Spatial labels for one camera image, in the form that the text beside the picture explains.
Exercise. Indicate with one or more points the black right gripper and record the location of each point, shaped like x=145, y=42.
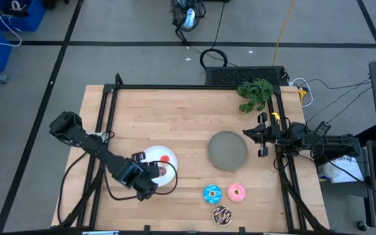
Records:
x=265, y=135

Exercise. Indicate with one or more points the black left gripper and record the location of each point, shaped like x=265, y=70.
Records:
x=132, y=174

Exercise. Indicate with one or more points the small chocolate iced donut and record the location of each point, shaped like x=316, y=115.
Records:
x=162, y=170

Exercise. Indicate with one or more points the small red iced donut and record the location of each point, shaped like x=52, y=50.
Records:
x=164, y=159

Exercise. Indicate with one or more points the large blue iced donut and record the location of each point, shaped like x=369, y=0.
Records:
x=207, y=192

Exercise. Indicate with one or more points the large pink iced donut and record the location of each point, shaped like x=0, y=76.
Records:
x=232, y=191

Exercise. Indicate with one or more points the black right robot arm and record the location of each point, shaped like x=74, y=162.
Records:
x=335, y=145

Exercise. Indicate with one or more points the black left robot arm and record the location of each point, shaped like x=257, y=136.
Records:
x=87, y=140

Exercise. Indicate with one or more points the white round plate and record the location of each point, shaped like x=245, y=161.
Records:
x=155, y=151

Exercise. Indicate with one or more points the small yellow clip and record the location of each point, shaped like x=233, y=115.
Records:
x=276, y=115

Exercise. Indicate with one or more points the olive grey round plate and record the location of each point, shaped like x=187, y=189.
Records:
x=228, y=150

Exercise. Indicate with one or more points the green leafy plant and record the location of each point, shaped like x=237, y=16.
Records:
x=255, y=94

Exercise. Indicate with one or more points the black perforated computer case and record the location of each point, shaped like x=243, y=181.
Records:
x=245, y=75

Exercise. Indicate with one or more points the black power adapter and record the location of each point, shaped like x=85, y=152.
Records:
x=323, y=128

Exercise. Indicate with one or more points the large chocolate sprinkled donut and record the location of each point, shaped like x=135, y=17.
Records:
x=217, y=213

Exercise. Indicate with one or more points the silver metal bar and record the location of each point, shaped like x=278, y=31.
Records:
x=100, y=233

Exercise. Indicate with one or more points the white paper sheet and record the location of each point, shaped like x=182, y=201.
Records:
x=348, y=166

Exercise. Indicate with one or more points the black floor fan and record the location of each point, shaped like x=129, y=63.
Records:
x=188, y=16

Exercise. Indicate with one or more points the black frame bracket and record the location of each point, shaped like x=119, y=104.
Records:
x=147, y=229
x=241, y=230

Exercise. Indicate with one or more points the black aluminium table frame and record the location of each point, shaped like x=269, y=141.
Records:
x=191, y=87

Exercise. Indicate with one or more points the black curved corner bracket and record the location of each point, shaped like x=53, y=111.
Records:
x=119, y=80

